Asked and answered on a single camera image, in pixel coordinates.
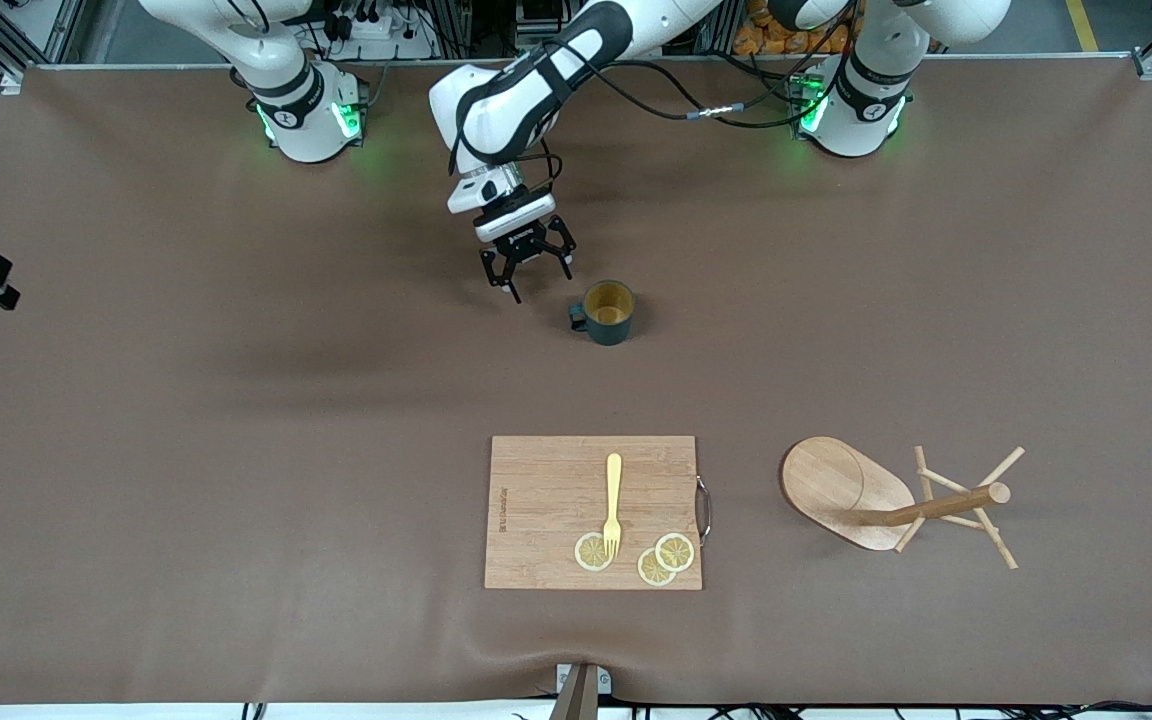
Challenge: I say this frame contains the dark green enamel mug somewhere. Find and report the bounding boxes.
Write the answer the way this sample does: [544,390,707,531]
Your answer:
[568,279,637,347]

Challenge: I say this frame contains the wooden mug tree rack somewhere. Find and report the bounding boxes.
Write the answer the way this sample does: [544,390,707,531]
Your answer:
[779,436,1027,571]

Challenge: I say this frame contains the bamboo cutting board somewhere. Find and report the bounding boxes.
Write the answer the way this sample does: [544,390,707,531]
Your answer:
[484,435,704,591]

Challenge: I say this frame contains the yellow plastic fork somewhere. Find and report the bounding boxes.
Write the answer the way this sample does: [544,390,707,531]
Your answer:
[602,453,625,561]

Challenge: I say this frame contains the white power strip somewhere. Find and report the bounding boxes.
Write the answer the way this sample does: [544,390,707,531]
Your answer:
[321,0,437,61]

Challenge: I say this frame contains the orange packets pile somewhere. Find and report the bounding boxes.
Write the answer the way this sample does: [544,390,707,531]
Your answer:
[734,0,862,56]

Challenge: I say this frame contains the brown table mat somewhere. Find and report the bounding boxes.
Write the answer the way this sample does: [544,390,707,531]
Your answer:
[0,55,1152,706]

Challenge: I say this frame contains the brown tapered pole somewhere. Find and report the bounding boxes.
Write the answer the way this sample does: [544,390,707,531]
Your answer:
[548,665,602,720]

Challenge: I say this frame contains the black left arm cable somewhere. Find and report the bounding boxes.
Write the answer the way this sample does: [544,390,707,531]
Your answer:
[536,55,842,131]

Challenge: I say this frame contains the metal table clamp bracket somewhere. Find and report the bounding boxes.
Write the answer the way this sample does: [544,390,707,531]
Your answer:
[556,663,612,696]

